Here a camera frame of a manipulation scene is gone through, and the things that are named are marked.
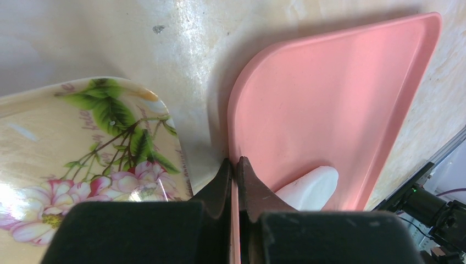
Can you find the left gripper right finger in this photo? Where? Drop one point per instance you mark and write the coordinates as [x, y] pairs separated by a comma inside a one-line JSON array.
[[271, 231]]

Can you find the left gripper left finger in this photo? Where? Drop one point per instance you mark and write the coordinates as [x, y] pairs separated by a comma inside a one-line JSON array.
[[193, 231]]

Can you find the white dough ball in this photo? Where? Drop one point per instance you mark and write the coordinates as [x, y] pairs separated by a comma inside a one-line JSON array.
[[312, 191]]

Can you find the pink silicone mat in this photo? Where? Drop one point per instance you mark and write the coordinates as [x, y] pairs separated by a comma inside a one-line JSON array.
[[337, 99]]

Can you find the floral rectangular tray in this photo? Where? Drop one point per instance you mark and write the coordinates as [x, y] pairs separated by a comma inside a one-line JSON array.
[[92, 139]]

